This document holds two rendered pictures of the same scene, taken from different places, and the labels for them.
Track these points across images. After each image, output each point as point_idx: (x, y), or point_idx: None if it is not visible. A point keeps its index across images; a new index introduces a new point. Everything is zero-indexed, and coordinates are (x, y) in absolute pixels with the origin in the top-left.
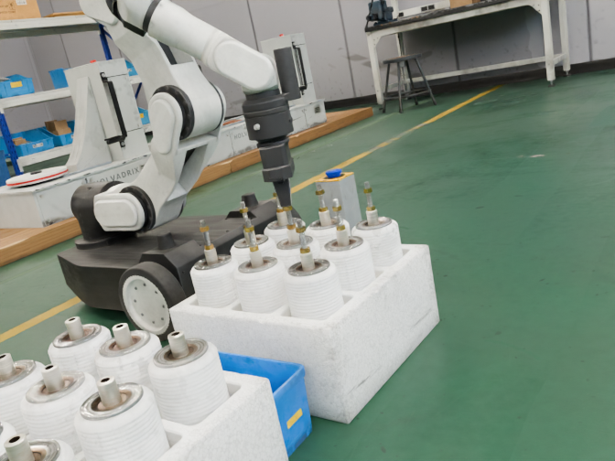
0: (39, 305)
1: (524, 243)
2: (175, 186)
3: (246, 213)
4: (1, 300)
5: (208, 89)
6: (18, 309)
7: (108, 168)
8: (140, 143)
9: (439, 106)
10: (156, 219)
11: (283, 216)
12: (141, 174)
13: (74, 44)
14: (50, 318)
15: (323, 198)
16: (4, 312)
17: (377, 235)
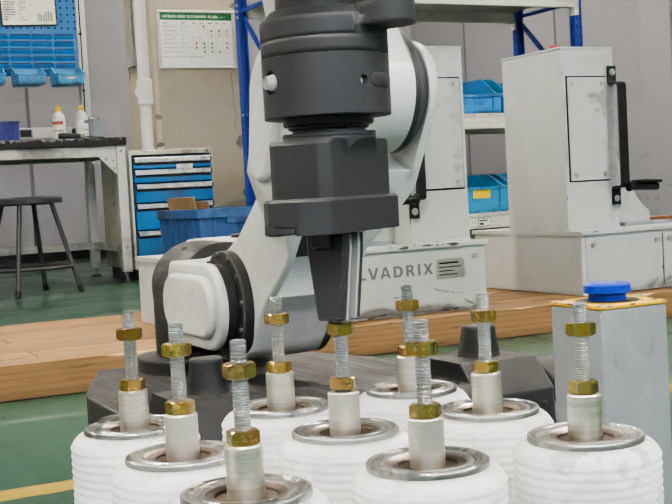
0: (59, 469)
1: None
2: (288, 263)
3: (280, 329)
4: (29, 442)
5: (390, 47)
6: (27, 465)
7: (368, 253)
8: (454, 217)
9: None
10: (256, 334)
11: (408, 367)
12: (244, 227)
13: (482, 50)
14: (41, 497)
15: (563, 355)
16: (4, 463)
17: (562, 471)
